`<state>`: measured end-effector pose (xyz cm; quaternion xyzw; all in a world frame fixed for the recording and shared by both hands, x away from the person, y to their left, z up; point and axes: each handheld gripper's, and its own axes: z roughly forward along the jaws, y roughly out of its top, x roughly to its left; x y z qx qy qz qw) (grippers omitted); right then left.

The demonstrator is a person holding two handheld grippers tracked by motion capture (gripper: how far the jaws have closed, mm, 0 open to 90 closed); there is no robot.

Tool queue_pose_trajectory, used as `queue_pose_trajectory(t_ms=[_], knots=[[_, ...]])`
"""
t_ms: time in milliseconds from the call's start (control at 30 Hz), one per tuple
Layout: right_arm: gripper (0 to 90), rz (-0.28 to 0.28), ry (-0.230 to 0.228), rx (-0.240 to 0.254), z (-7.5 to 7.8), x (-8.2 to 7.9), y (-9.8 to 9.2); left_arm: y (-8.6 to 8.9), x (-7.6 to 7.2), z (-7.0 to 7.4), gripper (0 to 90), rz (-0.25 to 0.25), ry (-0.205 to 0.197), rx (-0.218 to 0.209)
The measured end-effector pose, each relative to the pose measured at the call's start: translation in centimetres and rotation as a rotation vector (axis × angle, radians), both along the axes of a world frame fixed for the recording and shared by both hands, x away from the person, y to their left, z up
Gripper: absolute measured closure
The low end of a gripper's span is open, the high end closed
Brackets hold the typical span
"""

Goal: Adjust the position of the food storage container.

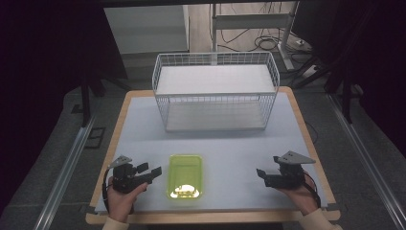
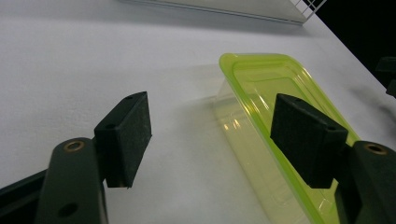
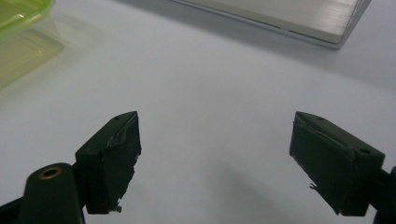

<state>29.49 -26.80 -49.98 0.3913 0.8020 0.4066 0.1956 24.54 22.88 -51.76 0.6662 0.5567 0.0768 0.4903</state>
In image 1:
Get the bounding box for black floor cables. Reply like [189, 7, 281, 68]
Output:
[218, 28, 290, 54]

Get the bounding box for white wire rack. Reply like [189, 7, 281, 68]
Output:
[151, 51, 282, 133]

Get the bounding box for pale grey table mat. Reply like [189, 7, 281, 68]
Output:
[94, 91, 330, 215]

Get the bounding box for person's right hand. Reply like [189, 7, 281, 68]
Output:
[275, 173, 321, 217]

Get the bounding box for white cabinet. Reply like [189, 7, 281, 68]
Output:
[102, 4, 191, 55]

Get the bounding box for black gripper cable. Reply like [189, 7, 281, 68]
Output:
[101, 167, 112, 215]
[302, 172, 323, 209]

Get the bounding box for aluminium floor rail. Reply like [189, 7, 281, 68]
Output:
[326, 93, 406, 230]
[33, 115, 98, 230]

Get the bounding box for green plastic tray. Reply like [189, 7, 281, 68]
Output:
[167, 153, 204, 200]

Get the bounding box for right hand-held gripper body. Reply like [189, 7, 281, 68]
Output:
[271, 149, 317, 190]

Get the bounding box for white power strip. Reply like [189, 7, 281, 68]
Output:
[294, 37, 313, 53]

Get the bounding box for dark curtain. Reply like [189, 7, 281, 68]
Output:
[290, 0, 406, 158]
[0, 0, 129, 219]

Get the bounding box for grey metal stand frame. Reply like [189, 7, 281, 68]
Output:
[210, 0, 302, 72]

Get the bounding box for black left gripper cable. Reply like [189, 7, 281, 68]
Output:
[101, 167, 112, 215]

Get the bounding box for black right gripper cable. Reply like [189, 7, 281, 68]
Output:
[302, 172, 323, 209]

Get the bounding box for person's left hand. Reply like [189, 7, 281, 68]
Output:
[106, 176, 149, 224]

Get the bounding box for black tripod stand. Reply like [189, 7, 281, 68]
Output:
[292, 56, 356, 125]
[78, 71, 132, 128]

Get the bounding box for black floor plate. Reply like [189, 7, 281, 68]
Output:
[83, 126, 106, 150]

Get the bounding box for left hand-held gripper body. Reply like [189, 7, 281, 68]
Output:
[108, 154, 153, 195]

